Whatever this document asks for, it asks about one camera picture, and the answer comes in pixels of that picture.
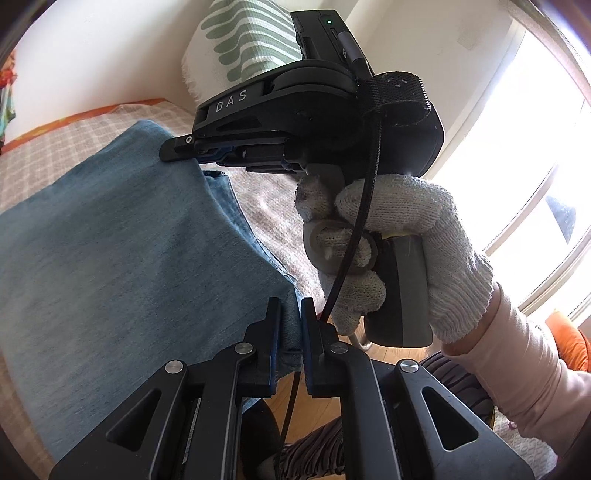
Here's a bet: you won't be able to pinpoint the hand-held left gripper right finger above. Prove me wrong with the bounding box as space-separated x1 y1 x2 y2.
300 298 536 480

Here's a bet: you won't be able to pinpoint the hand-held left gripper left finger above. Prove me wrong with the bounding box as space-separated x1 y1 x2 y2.
48 298 282 480

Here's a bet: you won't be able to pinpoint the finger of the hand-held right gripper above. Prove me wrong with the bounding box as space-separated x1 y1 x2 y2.
198 148 250 171
159 135 205 161

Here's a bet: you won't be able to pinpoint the blue denim pants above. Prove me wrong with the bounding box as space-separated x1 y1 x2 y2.
0 120 301 462

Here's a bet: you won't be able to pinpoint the person's right forearm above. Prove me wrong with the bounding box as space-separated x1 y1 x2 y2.
443 281 591 462

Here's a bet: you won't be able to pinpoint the person's right hand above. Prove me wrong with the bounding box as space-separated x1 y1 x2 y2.
295 173 495 344

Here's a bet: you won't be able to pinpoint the beige plaid blanket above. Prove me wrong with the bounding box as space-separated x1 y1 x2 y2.
0 100 326 478

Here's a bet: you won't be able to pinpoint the green patterned cushion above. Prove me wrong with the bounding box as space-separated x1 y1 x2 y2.
181 0 303 104

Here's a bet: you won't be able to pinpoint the person's striped clothing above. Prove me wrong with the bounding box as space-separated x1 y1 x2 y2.
274 351 497 480

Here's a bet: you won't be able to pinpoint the colourful printed cloth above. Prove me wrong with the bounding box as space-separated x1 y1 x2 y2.
0 51 17 139

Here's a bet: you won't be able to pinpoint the window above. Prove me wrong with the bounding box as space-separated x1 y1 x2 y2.
429 18 591 324

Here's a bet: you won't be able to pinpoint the grey patterned mat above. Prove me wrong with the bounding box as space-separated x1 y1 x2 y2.
489 411 561 480

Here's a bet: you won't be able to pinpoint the orange cushion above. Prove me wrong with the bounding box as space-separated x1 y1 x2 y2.
545 314 591 372

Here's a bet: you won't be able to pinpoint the black cable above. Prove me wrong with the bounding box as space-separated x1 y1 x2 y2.
318 108 384 324
279 374 298 467

